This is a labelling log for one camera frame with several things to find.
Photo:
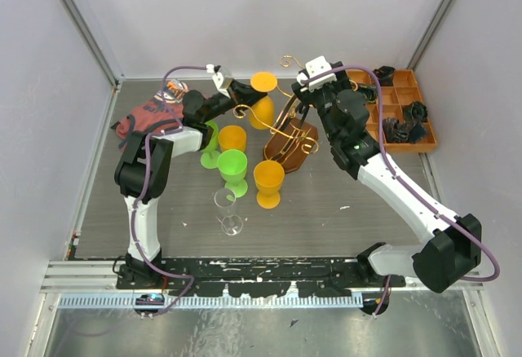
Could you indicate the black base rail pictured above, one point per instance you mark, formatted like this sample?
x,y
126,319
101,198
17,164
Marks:
x,y
254,277

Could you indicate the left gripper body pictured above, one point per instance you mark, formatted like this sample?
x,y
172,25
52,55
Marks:
x,y
222,103

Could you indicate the orange goblet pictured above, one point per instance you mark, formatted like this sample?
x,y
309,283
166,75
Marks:
x,y
263,111
268,178
232,137

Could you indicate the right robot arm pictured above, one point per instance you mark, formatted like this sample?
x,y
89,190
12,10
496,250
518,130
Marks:
x,y
448,244

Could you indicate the green goblet front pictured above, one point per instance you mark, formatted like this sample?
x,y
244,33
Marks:
x,y
232,165

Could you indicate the rolled dark tie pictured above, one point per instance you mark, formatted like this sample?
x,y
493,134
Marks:
x,y
417,133
395,131
385,75
416,111

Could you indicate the clear wine glass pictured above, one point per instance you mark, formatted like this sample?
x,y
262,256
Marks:
x,y
225,202

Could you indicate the orange goblet back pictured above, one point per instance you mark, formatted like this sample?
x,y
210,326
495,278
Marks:
x,y
232,137

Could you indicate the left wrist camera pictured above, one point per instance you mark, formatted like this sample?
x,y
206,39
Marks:
x,y
221,77

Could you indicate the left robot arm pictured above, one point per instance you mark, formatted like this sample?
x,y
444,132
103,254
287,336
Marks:
x,y
143,170

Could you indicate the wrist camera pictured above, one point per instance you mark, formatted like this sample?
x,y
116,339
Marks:
x,y
316,73
221,77

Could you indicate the red printed t-shirt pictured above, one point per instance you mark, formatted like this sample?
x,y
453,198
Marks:
x,y
157,114

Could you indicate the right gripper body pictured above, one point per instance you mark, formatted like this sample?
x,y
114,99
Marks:
x,y
324,98

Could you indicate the green goblet back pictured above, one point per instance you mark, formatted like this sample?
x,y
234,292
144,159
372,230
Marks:
x,y
210,154

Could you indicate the gold wine glass rack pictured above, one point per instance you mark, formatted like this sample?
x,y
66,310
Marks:
x,y
292,138

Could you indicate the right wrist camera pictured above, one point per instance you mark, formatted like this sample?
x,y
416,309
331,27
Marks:
x,y
316,73

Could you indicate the green goblet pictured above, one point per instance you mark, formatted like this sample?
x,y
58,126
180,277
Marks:
x,y
210,154
232,165

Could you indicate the wooden compartment tray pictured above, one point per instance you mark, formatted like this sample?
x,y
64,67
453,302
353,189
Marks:
x,y
403,91

